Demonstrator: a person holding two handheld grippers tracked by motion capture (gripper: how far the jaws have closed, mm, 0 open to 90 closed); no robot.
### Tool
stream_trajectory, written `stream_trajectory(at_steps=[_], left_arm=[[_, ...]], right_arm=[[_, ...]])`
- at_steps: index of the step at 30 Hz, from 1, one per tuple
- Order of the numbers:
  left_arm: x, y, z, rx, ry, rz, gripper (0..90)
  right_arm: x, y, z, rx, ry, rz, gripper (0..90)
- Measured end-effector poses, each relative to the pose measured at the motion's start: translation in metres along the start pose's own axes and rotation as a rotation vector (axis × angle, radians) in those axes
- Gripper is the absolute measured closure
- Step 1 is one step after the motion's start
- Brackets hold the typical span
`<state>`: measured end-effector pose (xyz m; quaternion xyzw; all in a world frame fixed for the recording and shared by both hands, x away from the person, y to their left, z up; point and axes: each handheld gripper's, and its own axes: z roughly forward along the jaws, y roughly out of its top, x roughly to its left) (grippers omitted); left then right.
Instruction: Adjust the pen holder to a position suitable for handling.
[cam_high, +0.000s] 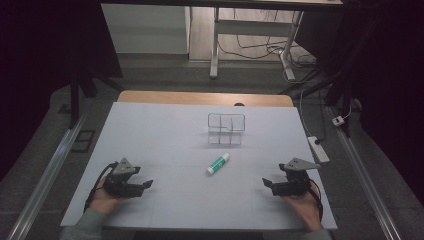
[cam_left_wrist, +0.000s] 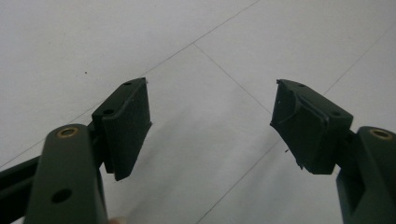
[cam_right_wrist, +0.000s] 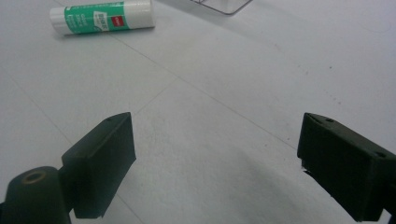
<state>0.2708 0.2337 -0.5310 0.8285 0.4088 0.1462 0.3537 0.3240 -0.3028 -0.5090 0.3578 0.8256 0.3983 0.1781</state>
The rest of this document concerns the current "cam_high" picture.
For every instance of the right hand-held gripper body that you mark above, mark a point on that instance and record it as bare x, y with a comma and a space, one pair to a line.
295, 181

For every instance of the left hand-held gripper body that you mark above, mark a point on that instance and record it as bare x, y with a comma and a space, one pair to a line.
124, 181

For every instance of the person's left hand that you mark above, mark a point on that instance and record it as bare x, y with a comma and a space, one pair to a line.
103, 199

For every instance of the person's right hand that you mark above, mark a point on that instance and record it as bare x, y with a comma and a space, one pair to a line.
305, 208

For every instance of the white table cover sheet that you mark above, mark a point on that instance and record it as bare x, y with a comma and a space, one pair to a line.
186, 186

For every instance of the white power strip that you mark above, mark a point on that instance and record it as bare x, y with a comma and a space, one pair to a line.
318, 150

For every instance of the green and white glue stick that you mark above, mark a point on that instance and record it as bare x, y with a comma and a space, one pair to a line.
217, 164

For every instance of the clear acrylic divided organizer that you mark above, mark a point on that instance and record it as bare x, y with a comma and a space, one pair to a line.
226, 128

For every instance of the small white adapter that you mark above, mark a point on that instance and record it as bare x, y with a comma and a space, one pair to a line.
338, 121

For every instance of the black metal stand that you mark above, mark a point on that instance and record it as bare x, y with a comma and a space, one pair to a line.
76, 100
343, 96

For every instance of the white cabinet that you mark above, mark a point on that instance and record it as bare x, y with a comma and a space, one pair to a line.
146, 30

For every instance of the black floor frame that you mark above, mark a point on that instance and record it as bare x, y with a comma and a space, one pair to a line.
83, 141

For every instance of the aluminium floor rail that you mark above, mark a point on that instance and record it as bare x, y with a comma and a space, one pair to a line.
363, 180
46, 176

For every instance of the white desk frame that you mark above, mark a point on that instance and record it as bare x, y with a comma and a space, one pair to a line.
253, 28

